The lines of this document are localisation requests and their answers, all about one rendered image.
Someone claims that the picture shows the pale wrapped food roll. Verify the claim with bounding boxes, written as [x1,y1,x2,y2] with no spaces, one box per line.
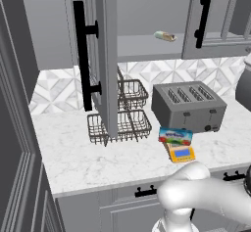
[153,29,178,43]

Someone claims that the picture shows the dark grey round appliance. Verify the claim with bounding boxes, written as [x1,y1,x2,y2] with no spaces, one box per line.
[234,53,251,114]

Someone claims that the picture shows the grey base cabinet door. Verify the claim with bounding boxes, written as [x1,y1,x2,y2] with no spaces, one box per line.
[98,198,169,232]

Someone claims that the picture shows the grey four-slot toaster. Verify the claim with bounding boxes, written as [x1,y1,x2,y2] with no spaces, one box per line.
[150,80,228,134]

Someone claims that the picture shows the grey wall cabinet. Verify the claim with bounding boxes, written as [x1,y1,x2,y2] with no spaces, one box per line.
[19,0,251,71]

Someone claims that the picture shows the yellow digital scale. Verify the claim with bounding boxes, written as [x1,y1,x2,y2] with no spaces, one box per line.
[164,142,197,164]

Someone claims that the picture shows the blue red boxed food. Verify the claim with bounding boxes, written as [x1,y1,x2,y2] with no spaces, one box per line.
[158,126,194,147]

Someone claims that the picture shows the black drawer handle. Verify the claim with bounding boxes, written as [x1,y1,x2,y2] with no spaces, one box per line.
[223,169,247,182]
[134,184,158,199]

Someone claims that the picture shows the dark wire basket stand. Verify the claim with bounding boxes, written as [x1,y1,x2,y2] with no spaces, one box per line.
[86,65,154,148]

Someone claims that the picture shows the short black door handle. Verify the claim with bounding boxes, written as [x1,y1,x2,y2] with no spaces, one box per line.
[193,0,215,50]

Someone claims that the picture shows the long black door handle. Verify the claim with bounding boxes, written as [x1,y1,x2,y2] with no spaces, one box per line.
[72,0,103,113]

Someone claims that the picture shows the grey glazed cabinet door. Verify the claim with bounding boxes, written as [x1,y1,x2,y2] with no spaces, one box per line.
[180,0,251,61]

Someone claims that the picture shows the grey open cabinet door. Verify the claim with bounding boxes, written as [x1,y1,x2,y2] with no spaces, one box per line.
[63,0,120,139]

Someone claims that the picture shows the grey drawer front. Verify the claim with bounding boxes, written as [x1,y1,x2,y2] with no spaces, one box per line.
[209,165,251,185]
[111,178,171,205]

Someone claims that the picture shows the tall grey cupboard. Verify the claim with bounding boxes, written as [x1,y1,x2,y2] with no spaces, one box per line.
[0,0,67,232]

